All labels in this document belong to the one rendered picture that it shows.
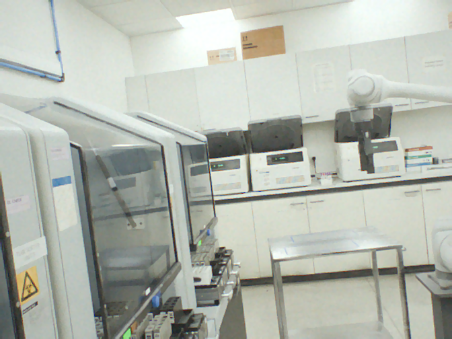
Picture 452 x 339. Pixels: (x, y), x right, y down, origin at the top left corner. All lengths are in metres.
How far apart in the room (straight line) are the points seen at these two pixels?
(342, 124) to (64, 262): 3.79
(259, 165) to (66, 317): 3.36
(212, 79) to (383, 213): 2.08
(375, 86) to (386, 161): 2.54
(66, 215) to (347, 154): 3.46
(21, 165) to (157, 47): 4.27
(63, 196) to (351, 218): 3.51
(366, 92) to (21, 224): 1.25
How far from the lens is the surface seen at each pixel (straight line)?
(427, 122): 4.90
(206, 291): 1.81
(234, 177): 4.08
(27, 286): 0.75
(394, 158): 4.17
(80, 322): 0.90
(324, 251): 2.11
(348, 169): 4.10
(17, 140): 0.76
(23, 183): 0.75
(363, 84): 1.65
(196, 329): 1.44
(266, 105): 4.34
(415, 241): 4.32
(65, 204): 0.86
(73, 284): 0.88
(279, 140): 4.46
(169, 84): 4.51
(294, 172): 4.06
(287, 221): 4.10
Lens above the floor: 1.37
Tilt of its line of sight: 3 degrees down
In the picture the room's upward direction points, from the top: 7 degrees counter-clockwise
